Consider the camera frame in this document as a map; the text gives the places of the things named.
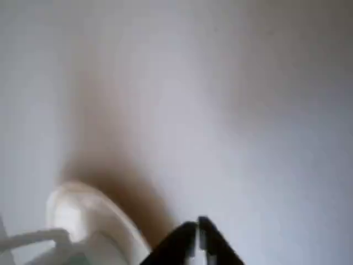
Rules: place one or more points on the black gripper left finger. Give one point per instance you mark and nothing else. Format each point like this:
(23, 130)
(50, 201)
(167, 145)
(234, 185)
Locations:
(179, 245)

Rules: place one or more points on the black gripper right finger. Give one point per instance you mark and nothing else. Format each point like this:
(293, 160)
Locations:
(213, 245)

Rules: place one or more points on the cream ceramic saucer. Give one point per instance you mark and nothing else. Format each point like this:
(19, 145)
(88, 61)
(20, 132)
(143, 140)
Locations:
(110, 215)

